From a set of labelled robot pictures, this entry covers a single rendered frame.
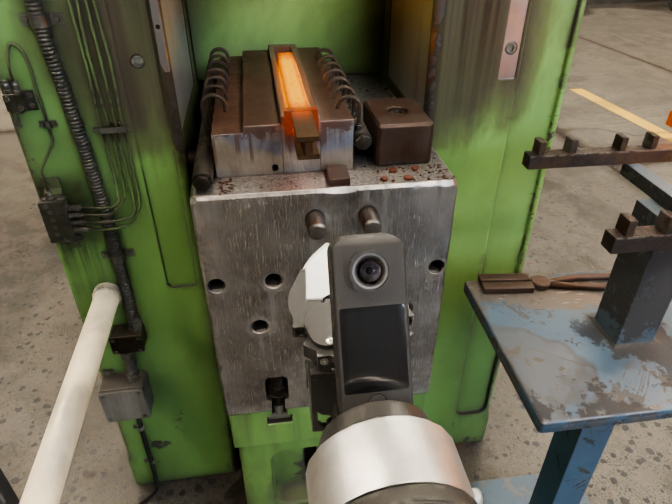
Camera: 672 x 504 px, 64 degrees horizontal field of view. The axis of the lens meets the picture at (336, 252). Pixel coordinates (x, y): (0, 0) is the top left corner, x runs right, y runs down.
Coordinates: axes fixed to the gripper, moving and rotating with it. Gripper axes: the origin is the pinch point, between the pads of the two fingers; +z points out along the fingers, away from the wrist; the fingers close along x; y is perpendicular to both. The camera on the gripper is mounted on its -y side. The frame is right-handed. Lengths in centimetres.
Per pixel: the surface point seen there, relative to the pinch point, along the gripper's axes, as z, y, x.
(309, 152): 22.4, 0.9, 0.2
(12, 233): 180, 100, -118
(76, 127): 45, 4, -33
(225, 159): 33.0, 5.8, -10.8
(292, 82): 46.1, -0.8, 0.1
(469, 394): 48, 80, 41
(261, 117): 36.1, 1.0, -5.2
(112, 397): 41, 61, -40
